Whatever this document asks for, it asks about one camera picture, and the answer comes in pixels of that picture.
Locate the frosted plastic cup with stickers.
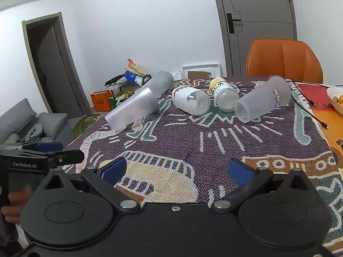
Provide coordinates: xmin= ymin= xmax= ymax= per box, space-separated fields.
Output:
xmin=234 ymin=75 xmax=292 ymax=124

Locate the person's left hand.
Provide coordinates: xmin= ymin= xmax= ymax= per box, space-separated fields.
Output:
xmin=0 ymin=186 xmax=33 ymax=224

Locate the yellow cap plastic bottle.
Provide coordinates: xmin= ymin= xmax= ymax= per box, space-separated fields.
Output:
xmin=209 ymin=77 xmax=241 ymax=113

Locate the black cable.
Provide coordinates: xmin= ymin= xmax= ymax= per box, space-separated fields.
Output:
xmin=290 ymin=78 xmax=331 ymax=129

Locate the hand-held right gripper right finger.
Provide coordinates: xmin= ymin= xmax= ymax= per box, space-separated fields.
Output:
xmin=213 ymin=157 xmax=313 ymax=215

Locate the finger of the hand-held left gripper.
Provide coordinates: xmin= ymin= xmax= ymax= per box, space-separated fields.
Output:
xmin=0 ymin=142 xmax=64 ymax=153
xmin=48 ymin=149 xmax=84 ymax=169

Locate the orange chair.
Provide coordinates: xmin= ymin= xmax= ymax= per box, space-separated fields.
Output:
xmin=246 ymin=39 xmax=324 ymax=84

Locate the blue white packet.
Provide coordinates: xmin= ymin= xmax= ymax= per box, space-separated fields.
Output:
xmin=124 ymin=71 xmax=143 ymax=84

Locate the white bowl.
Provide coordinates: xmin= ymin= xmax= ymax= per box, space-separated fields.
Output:
xmin=326 ymin=86 xmax=343 ymax=113

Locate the black metal rack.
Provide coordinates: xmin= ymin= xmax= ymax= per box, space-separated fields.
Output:
xmin=104 ymin=74 xmax=151 ymax=105

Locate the printed woven blanket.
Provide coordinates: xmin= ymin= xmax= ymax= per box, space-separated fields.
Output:
xmin=62 ymin=76 xmax=340 ymax=212

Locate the dark brown door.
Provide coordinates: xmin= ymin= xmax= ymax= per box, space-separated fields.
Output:
xmin=22 ymin=12 xmax=91 ymax=119

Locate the black door lock handle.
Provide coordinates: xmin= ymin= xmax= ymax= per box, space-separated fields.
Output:
xmin=226 ymin=13 xmax=243 ymax=34

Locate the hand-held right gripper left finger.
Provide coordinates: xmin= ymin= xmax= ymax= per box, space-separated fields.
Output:
xmin=42 ymin=157 xmax=141 ymax=214

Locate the orange printed tablecloth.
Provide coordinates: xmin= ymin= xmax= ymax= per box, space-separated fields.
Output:
xmin=291 ymin=82 xmax=343 ymax=172

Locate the tan paper bag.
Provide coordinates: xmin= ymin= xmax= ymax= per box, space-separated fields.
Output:
xmin=126 ymin=58 xmax=147 ymax=76

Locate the white label plastic bottle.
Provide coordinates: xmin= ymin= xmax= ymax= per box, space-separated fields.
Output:
xmin=171 ymin=85 xmax=211 ymax=116

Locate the grey sofa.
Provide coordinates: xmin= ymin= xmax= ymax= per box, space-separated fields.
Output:
xmin=0 ymin=98 xmax=76 ymax=151

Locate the grey door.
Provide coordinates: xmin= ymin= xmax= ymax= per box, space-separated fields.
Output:
xmin=210 ymin=0 xmax=298 ymax=78

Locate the orange paper bag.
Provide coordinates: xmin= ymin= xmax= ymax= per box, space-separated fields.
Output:
xmin=90 ymin=90 xmax=114 ymax=112

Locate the brown cardboard box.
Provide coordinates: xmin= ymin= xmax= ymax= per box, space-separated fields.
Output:
xmin=188 ymin=71 xmax=209 ymax=80

